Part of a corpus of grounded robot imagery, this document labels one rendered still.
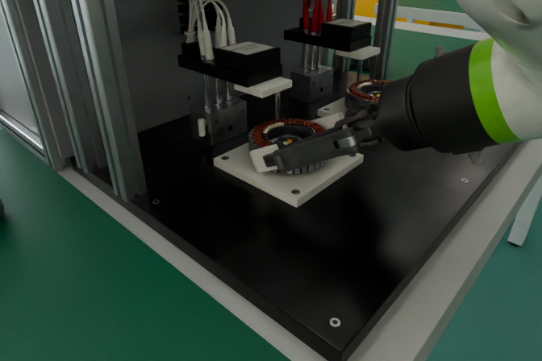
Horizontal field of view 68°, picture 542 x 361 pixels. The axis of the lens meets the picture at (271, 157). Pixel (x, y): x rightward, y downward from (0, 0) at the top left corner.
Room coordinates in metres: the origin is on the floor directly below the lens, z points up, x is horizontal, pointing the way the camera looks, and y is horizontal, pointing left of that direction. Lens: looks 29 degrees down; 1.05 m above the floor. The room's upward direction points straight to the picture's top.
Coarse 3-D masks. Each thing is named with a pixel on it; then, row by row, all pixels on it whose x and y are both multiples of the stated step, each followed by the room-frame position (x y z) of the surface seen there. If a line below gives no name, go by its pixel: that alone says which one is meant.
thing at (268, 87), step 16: (224, 48) 0.54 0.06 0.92; (240, 48) 0.54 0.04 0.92; (256, 48) 0.54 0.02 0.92; (272, 48) 0.54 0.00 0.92; (192, 64) 0.57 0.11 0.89; (208, 64) 0.55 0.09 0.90; (224, 64) 0.53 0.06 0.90; (240, 64) 0.51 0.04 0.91; (256, 64) 0.52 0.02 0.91; (272, 64) 0.54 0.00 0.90; (208, 80) 0.58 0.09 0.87; (224, 80) 0.53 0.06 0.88; (240, 80) 0.51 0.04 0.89; (256, 80) 0.51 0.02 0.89; (272, 80) 0.53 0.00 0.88; (288, 80) 0.53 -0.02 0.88; (208, 96) 0.57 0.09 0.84; (256, 96) 0.50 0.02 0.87
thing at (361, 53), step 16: (288, 32) 0.77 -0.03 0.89; (304, 32) 0.76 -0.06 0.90; (336, 32) 0.70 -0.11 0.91; (352, 32) 0.68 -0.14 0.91; (368, 32) 0.72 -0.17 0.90; (304, 48) 0.75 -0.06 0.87; (320, 48) 0.78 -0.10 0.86; (336, 48) 0.70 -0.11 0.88; (352, 48) 0.69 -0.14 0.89; (368, 48) 0.71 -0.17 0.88; (304, 64) 0.75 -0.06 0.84; (320, 64) 0.78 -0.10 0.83
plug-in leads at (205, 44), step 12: (192, 0) 0.59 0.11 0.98; (204, 0) 0.59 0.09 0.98; (216, 0) 0.60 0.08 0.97; (192, 12) 0.59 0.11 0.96; (204, 12) 0.56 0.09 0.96; (216, 12) 0.61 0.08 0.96; (228, 12) 0.60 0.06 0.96; (192, 24) 0.60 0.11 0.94; (204, 24) 0.56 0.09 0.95; (216, 24) 0.61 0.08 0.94; (228, 24) 0.59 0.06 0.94; (192, 36) 0.60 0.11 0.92; (204, 36) 0.56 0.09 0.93; (216, 36) 0.60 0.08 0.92; (228, 36) 0.59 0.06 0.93; (192, 48) 0.59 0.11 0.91; (204, 48) 0.58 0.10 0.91
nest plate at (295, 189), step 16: (224, 160) 0.48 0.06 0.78; (240, 160) 0.48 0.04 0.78; (336, 160) 0.48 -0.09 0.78; (352, 160) 0.48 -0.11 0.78; (240, 176) 0.45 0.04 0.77; (256, 176) 0.44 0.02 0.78; (272, 176) 0.44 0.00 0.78; (288, 176) 0.44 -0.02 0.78; (304, 176) 0.44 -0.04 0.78; (320, 176) 0.44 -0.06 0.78; (336, 176) 0.45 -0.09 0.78; (272, 192) 0.42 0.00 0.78; (288, 192) 0.41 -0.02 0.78; (304, 192) 0.41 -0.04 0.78
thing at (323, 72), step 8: (296, 72) 0.76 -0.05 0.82; (304, 72) 0.75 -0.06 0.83; (312, 72) 0.76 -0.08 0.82; (320, 72) 0.76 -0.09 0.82; (328, 72) 0.77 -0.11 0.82; (296, 80) 0.75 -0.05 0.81; (304, 80) 0.74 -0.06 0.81; (312, 80) 0.73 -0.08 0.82; (320, 80) 0.75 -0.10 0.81; (328, 80) 0.77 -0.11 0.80; (296, 88) 0.75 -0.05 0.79; (304, 88) 0.74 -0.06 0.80; (312, 88) 0.73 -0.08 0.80; (320, 88) 0.75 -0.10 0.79; (328, 88) 0.77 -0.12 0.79; (296, 96) 0.75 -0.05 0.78; (304, 96) 0.74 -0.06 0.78; (312, 96) 0.73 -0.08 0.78; (320, 96) 0.75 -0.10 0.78
